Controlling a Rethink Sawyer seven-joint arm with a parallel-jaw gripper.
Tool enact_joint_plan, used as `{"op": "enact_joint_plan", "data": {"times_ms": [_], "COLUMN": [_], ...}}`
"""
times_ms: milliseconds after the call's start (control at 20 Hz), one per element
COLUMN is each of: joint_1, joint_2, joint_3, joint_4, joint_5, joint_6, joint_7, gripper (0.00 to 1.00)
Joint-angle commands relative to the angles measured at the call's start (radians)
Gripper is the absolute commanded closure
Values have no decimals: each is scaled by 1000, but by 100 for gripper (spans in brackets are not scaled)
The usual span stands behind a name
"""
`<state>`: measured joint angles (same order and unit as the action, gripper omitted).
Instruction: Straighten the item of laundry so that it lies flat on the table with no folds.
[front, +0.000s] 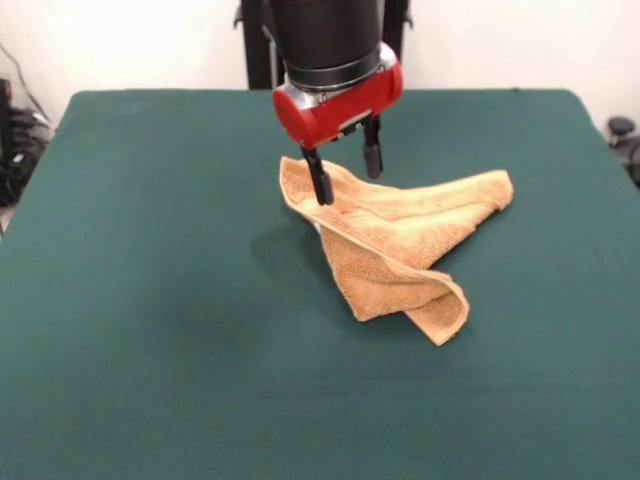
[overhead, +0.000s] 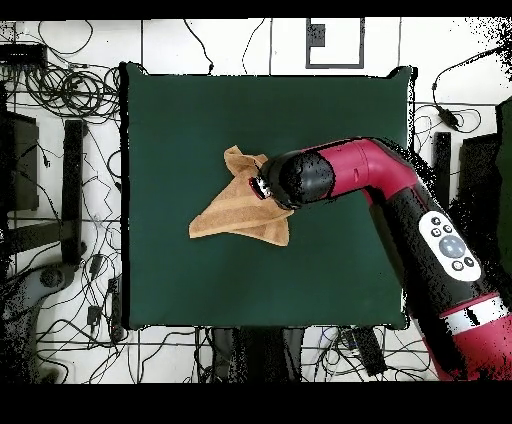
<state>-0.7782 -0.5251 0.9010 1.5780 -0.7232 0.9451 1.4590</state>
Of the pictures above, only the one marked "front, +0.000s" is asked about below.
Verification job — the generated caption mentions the dark green table cloth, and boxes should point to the dark green table cloth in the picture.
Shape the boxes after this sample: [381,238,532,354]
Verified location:
[0,88,640,480]

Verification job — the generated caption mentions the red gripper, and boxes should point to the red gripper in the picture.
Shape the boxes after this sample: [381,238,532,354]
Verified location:
[272,42,404,207]

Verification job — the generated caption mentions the tan terry towel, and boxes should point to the tan terry towel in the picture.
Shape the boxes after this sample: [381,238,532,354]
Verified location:
[278,155,515,347]

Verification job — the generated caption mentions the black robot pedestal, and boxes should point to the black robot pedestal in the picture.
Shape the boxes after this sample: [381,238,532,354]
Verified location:
[232,0,416,91]

